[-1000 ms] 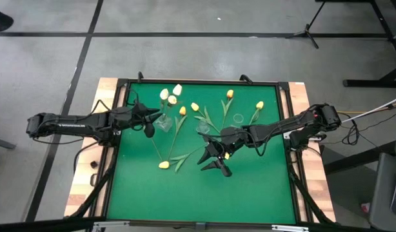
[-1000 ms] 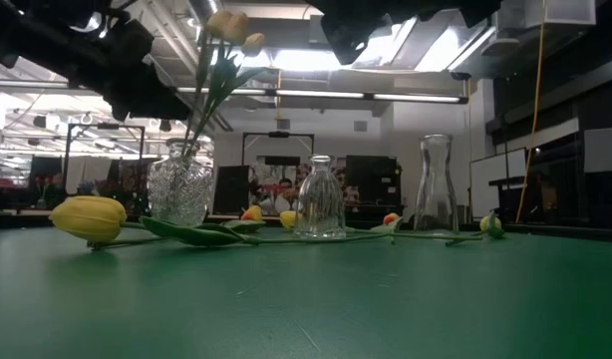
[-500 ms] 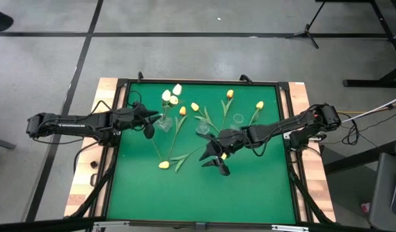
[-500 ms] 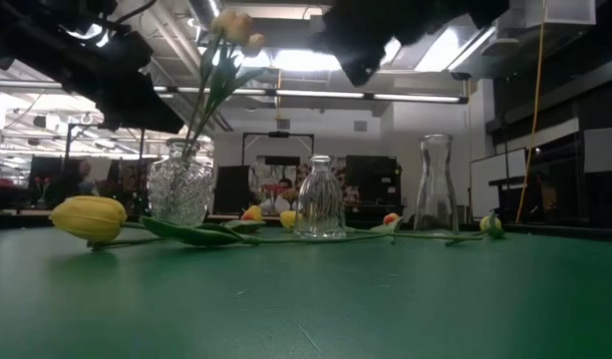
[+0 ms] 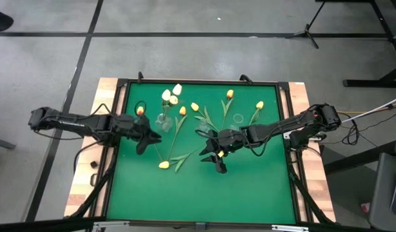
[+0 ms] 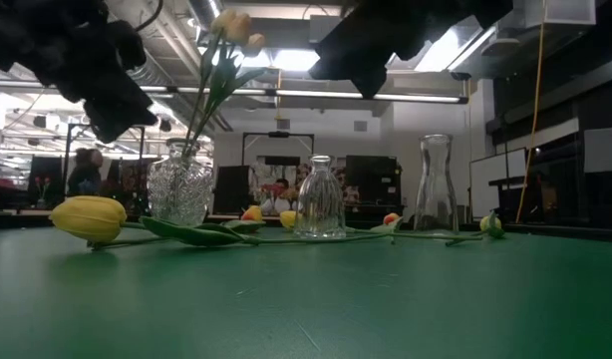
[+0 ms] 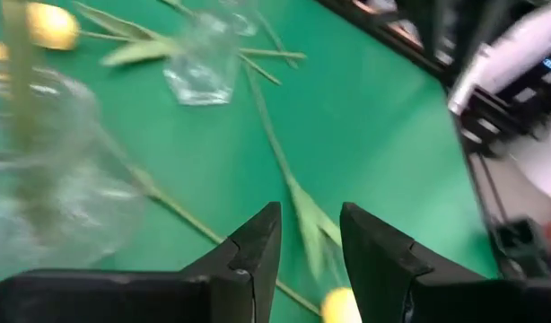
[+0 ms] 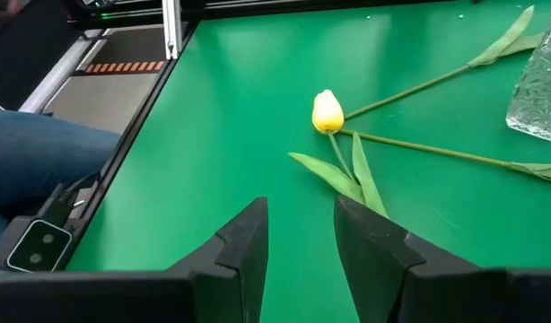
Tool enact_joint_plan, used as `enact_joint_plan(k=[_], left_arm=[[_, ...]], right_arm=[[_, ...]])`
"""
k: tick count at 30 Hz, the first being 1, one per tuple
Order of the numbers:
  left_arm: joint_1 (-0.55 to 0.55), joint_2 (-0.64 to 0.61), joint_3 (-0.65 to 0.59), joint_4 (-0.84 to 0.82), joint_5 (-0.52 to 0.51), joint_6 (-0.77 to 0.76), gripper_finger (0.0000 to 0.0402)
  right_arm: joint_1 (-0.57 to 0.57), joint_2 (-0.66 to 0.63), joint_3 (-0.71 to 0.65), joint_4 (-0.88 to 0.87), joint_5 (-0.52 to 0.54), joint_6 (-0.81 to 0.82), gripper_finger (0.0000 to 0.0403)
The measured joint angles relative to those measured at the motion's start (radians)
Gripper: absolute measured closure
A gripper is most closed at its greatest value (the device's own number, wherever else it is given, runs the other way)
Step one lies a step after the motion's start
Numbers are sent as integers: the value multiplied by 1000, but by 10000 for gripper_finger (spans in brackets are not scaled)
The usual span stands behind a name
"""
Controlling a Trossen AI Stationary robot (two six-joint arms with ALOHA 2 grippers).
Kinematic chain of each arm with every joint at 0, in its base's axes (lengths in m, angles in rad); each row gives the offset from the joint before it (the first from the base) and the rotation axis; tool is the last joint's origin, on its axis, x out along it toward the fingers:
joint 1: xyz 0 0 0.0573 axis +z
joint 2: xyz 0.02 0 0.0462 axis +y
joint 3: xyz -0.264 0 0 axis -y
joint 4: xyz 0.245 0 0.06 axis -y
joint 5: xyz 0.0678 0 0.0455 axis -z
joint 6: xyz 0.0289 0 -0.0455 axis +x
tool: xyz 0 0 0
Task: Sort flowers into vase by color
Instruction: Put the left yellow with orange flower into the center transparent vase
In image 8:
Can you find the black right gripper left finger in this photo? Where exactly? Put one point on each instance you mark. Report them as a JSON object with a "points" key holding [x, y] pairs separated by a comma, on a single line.
{"points": [[239, 269]]}

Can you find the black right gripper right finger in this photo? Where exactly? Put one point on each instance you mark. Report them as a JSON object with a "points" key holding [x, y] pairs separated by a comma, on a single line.
{"points": [[392, 278]]}

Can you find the yellow artificial tulip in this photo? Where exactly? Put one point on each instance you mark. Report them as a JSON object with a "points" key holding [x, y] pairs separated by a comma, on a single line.
{"points": [[328, 112]]}

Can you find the orange artificial tulip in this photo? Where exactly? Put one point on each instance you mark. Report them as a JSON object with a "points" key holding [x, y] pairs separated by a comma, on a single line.
{"points": [[491, 53]]}

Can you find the cut crystal glass vase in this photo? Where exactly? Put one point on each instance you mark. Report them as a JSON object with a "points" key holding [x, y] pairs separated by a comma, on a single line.
{"points": [[540, 89]]}

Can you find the person's leg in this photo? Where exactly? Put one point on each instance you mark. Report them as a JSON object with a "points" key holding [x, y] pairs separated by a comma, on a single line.
{"points": [[42, 152]]}

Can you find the black mat orange striped edge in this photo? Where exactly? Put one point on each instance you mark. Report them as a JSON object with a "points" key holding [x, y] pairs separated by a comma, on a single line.
{"points": [[123, 49]]}

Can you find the black table-level camera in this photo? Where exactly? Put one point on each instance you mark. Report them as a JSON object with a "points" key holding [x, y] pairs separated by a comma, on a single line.
{"points": [[37, 247]]}

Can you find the aluminium frame post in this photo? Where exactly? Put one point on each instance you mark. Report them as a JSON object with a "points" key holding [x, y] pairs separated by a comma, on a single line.
{"points": [[172, 27]]}

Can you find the silver aluminium rail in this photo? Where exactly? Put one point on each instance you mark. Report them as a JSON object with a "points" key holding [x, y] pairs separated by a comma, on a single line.
{"points": [[55, 76]]}

